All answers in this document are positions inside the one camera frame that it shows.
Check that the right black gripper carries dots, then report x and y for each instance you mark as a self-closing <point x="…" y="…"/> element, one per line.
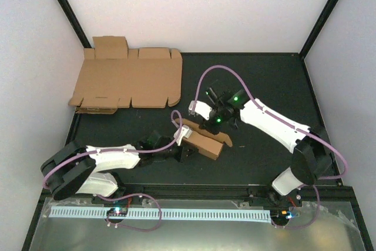
<point x="214" y="129"/>

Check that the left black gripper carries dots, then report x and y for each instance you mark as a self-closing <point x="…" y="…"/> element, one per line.
<point x="184" y="153"/>

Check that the brown cardboard box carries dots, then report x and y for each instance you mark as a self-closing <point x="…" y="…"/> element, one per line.
<point x="207" y="144"/>

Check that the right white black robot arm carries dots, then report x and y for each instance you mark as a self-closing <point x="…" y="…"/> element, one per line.
<point x="310" y="158"/>

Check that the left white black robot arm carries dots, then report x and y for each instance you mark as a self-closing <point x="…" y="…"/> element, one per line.
<point x="84" y="169"/>

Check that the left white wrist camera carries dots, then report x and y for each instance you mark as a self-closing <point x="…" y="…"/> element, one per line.
<point x="185" y="132"/>

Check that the white slotted cable duct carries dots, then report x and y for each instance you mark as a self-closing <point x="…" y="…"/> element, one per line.
<point x="75" y="212"/>

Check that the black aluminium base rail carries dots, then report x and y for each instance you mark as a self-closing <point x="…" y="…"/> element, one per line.
<point x="257" y="195"/>

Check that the right black frame post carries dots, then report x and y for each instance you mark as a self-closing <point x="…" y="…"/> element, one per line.
<point x="317" y="28"/>

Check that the black frame post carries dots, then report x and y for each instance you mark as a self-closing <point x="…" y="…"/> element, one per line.
<point x="74" y="22"/>
<point x="317" y="28"/>

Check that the left black frame post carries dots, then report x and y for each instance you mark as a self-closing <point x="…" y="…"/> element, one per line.
<point x="74" y="22"/>

